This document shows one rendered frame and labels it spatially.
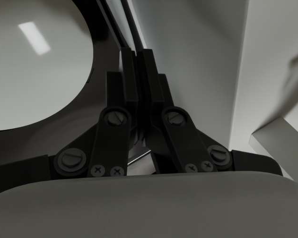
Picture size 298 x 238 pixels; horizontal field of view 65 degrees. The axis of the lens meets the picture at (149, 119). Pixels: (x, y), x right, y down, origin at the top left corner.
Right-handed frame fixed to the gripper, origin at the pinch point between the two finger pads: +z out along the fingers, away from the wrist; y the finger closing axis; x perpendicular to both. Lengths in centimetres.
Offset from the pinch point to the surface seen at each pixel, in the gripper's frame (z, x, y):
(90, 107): 3.9, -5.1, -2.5
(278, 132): 1.0, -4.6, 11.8
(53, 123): 3.0, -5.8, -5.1
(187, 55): 4.6, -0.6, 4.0
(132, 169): 7.9, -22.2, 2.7
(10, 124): 2.0, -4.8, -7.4
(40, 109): 2.7, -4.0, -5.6
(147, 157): 8.6, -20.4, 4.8
